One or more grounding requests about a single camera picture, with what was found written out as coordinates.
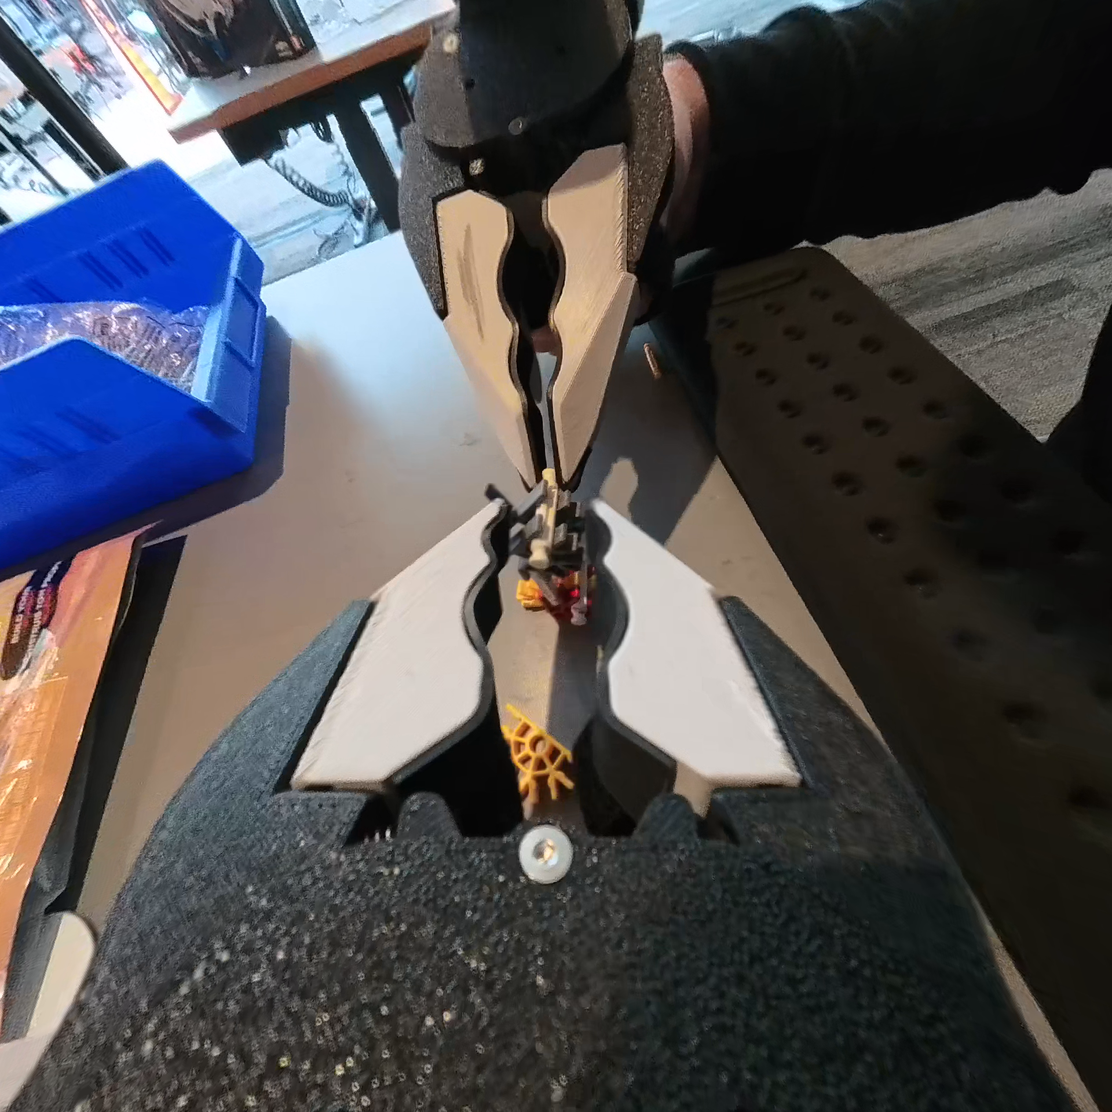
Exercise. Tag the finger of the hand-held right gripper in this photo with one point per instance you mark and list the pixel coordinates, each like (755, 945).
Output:
(473, 286)
(594, 286)

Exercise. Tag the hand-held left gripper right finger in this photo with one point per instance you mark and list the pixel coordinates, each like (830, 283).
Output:
(694, 686)

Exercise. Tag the black slanted pole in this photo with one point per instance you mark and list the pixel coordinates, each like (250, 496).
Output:
(60, 96)

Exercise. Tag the white rounded board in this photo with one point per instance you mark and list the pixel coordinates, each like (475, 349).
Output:
(43, 999)

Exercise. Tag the dark printed box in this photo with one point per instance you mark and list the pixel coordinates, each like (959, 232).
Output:
(226, 34)

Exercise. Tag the small toy building assembly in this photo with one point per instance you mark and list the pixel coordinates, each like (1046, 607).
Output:
(547, 539)

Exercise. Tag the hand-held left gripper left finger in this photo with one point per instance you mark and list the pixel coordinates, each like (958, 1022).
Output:
(408, 660)

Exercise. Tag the blue plastic bin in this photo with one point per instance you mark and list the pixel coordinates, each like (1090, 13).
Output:
(103, 452)

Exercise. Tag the yellow fan connector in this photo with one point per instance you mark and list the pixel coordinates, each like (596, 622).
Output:
(539, 756)

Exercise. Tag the person's right hand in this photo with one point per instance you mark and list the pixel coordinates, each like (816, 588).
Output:
(687, 139)

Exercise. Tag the orange printed packet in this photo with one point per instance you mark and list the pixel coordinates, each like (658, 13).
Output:
(51, 694)

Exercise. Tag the black perforated pad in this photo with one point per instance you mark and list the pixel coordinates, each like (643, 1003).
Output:
(912, 522)

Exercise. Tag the wooden desk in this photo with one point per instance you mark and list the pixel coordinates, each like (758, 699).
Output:
(303, 78)

